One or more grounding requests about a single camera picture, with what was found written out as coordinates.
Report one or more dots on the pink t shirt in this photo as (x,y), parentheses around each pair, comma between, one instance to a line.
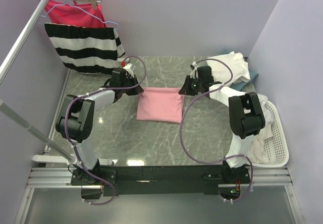
(160,104)

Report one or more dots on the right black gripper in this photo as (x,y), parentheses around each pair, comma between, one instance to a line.
(186,90)

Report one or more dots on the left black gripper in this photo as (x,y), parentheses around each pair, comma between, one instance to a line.
(133,80)

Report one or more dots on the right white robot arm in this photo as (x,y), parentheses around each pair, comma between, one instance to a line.
(246,117)

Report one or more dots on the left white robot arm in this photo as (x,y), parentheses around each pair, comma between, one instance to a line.
(75,120)

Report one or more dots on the red hanging garment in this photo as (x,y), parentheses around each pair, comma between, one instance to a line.
(83,15)

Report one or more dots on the blue wire hanger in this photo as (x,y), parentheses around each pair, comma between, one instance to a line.
(108,23)

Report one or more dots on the folded blue t shirt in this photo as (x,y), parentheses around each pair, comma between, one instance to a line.
(240,85)

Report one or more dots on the black base beam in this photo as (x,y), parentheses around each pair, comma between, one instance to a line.
(182,179)

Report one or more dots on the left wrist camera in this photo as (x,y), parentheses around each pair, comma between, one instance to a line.
(129,67)

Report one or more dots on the folded white t shirt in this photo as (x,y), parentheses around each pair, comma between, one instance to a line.
(237,64)

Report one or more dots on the metal clothes rack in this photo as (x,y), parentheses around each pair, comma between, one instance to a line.
(5,66)

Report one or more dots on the white laundry basket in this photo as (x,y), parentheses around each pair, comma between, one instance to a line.
(275,138)

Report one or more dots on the black white striped garment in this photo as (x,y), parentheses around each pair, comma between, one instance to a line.
(86,50)

